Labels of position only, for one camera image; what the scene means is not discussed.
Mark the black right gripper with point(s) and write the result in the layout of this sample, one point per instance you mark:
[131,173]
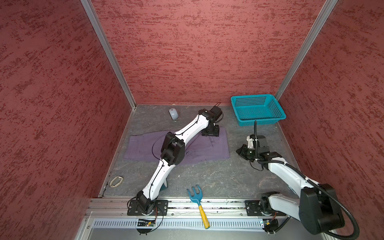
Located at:
[241,152]

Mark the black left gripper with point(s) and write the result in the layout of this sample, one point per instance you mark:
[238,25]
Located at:
[215,133]

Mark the purple trousers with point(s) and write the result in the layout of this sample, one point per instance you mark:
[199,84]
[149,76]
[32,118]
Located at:
[147,148]

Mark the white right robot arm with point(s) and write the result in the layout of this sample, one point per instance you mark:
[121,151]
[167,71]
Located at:
[313,206]

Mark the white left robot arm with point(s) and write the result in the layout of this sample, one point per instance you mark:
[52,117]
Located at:
[173,152]

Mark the white computer mouse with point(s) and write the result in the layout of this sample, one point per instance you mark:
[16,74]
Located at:
[174,114]

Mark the teal plastic mesh basket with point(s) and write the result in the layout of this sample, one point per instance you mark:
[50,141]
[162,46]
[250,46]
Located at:
[264,109]

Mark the teal tape dispenser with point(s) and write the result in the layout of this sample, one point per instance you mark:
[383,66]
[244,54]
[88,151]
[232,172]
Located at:
[164,185]

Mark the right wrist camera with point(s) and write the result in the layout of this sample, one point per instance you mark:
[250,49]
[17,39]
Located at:
[255,142]

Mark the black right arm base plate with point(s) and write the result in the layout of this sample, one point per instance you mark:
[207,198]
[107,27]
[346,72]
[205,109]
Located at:
[253,210]

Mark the blue garden fork yellow handle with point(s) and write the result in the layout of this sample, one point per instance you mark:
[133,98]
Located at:
[196,196]

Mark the right circuit board with wires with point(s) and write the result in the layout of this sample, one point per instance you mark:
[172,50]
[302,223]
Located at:
[271,225]

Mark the circuit board with wires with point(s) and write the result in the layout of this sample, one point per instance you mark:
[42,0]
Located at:
[145,226]
[271,225]

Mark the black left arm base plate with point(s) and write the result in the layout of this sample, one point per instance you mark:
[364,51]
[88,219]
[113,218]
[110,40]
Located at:
[158,207]

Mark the left circuit board with wires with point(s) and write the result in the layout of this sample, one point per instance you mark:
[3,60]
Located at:
[145,226]

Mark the aluminium front rail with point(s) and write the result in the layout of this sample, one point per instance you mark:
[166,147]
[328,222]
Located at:
[223,215]

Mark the aluminium corner post left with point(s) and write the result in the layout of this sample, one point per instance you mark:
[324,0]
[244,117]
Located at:
[96,24]

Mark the aluminium corner post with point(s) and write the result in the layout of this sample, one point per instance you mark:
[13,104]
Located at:
[317,26]
[96,24]

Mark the aluminium corner post right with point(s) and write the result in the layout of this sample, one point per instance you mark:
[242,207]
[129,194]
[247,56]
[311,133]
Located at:
[317,26]

